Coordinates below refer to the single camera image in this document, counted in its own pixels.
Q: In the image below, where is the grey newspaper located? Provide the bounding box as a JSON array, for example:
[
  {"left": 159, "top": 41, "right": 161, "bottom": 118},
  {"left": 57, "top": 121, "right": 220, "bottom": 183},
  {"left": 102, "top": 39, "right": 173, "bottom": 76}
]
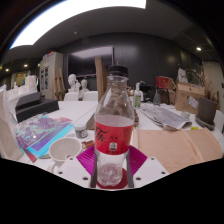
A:
[{"left": 139, "top": 103, "right": 193, "bottom": 131}]

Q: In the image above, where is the white canvas bag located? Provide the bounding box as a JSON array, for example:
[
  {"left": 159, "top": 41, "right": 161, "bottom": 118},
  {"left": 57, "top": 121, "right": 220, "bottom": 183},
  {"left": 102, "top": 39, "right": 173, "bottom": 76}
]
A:
[{"left": 0, "top": 88, "right": 24, "bottom": 161}]

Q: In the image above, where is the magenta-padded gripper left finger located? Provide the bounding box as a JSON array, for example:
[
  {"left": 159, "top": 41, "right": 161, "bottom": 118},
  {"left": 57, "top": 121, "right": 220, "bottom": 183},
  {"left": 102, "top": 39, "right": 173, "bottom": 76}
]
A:
[{"left": 54, "top": 144, "right": 99, "bottom": 189}]

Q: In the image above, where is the brown cardboard box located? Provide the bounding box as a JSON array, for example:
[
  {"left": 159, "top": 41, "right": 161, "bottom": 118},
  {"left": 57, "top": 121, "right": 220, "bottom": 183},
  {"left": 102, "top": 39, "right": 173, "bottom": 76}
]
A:
[{"left": 174, "top": 82, "right": 206, "bottom": 115}]

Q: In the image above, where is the white plastic chair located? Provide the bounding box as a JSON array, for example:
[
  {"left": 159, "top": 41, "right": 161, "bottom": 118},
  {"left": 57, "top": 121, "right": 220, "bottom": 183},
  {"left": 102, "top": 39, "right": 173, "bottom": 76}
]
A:
[
  {"left": 82, "top": 90, "right": 99, "bottom": 102},
  {"left": 63, "top": 91, "right": 80, "bottom": 102},
  {"left": 213, "top": 109, "right": 224, "bottom": 134}
]

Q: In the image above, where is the long ceiling light panel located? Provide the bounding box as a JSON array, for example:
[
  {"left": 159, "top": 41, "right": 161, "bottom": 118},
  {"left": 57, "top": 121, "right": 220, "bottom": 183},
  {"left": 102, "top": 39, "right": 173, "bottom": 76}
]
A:
[{"left": 9, "top": 0, "right": 148, "bottom": 50}]

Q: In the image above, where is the white ceramic mug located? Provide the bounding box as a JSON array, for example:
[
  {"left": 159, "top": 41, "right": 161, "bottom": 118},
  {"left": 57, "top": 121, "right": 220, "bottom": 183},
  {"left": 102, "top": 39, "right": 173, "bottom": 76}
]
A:
[{"left": 46, "top": 136, "right": 83, "bottom": 174}]

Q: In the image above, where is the clear red-label drink bottle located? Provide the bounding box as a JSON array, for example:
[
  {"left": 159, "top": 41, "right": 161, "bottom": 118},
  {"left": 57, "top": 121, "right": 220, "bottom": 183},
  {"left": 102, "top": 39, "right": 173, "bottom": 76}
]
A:
[{"left": 94, "top": 64, "right": 135, "bottom": 188}]

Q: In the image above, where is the plastic-wrapped white statue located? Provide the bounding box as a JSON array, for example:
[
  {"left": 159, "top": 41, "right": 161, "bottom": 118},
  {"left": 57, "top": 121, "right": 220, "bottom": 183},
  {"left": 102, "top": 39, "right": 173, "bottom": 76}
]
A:
[{"left": 176, "top": 68, "right": 189, "bottom": 84}]

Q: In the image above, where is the green-label spray bottle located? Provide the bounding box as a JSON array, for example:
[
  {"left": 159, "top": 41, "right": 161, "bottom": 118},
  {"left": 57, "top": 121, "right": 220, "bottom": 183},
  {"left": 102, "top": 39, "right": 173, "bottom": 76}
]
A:
[{"left": 133, "top": 80, "right": 146, "bottom": 108}]

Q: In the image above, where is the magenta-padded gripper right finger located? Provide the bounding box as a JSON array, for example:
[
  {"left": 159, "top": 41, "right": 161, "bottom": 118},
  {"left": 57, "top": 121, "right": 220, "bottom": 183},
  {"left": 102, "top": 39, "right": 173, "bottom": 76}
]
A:
[{"left": 125, "top": 144, "right": 170, "bottom": 189}]

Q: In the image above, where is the black flat box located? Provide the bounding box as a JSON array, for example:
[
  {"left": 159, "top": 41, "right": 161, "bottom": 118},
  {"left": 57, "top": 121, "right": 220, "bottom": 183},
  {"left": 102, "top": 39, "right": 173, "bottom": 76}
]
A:
[{"left": 14, "top": 91, "right": 60, "bottom": 124}]

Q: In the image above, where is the small red tube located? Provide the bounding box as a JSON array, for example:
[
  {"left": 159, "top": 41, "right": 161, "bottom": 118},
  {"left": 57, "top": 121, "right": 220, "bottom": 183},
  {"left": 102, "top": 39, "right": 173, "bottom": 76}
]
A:
[{"left": 81, "top": 139, "right": 96, "bottom": 150}]

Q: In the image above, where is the white plaster bust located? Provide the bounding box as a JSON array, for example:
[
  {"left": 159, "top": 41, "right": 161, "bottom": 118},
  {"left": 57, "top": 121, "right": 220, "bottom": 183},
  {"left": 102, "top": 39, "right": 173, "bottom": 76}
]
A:
[
  {"left": 67, "top": 73, "right": 81, "bottom": 94},
  {"left": 78, "top": 78, "right": 90, "bottom": 100}
]

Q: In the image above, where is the small paint jar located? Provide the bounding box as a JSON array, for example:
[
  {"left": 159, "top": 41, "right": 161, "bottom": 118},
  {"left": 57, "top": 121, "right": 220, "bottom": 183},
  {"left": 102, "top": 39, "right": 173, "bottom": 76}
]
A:
[{"left": 73, "top": 121, "right": 89, "bottom": 139}]

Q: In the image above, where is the small white cup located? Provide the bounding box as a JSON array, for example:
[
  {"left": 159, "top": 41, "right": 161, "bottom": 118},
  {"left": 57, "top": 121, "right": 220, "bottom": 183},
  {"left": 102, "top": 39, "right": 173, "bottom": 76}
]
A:
[{"left": 180, "top": 110, "right": 191, "bottom": 120}]

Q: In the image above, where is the colourful iridescent art print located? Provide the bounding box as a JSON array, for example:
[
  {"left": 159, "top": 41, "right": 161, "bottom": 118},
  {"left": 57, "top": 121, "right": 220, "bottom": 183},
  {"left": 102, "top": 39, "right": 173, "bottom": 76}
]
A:
[{"left": 14, "top": 113, "right": 75, "bottom": 163}]

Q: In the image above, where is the red box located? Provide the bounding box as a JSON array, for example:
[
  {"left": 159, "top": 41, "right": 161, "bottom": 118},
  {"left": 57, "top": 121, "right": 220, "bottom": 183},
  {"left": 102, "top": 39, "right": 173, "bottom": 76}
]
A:
[{"left": 155, "top": 75, "right": 174, "bottom": 90}]

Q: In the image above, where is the dried plant in grey pot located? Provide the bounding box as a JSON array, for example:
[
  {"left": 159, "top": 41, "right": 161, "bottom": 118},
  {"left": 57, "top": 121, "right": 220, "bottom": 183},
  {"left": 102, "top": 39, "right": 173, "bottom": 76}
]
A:
[{"left": 184, "top": 64, "right": 223, "bottom": 131}]

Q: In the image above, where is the black wall screen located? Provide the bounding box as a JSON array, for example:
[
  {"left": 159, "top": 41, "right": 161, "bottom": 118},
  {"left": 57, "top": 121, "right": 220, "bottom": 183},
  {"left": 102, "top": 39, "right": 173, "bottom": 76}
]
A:
[{"left": 67, "top": 45, "right": 115, "bottom": 79}]

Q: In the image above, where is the wooden easel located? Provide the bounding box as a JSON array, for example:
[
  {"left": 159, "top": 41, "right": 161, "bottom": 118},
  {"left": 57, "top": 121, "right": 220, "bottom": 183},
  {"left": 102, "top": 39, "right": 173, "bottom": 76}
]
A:
[{"left": 53, "top": 68, "right": 67, "bottom": 101}]

